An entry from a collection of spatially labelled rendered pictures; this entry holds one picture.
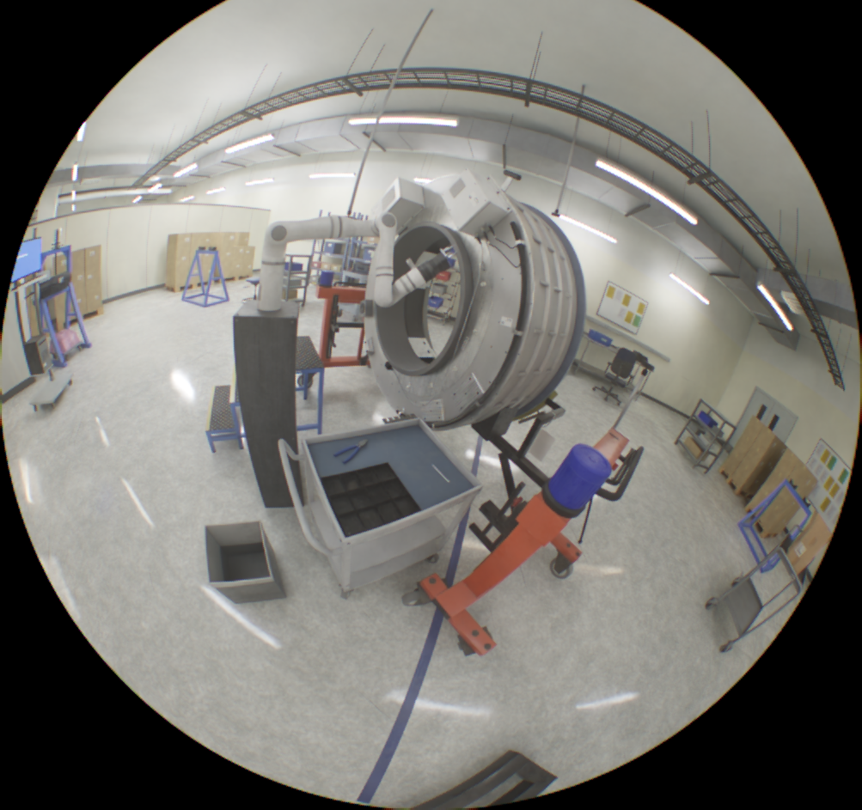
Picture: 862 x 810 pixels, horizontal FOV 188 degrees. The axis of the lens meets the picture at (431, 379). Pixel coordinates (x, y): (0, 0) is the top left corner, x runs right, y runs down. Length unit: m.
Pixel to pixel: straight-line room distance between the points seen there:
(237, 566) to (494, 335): 1.62
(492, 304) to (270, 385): 0.91
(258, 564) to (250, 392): 0.88
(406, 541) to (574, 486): 0.83
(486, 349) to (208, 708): 2.01
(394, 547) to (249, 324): 1.05
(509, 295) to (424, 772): 2.02
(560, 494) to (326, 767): 1.45
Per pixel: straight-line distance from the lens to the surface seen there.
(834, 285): 5.22
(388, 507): 0.88
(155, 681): 1.69
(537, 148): 4.59
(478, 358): 1.06
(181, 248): 7.30
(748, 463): 6.58
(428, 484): 0.98
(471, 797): 1.49
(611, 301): 7.07
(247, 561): 1.54
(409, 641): 1.41
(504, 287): 1.00
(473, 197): 1.07
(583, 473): 0.59
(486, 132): 4.69
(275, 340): 0.99
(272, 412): 1.15
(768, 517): 6.21
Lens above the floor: 1.38
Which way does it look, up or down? 25 degrees down
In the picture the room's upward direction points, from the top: 16 degrees clockwise
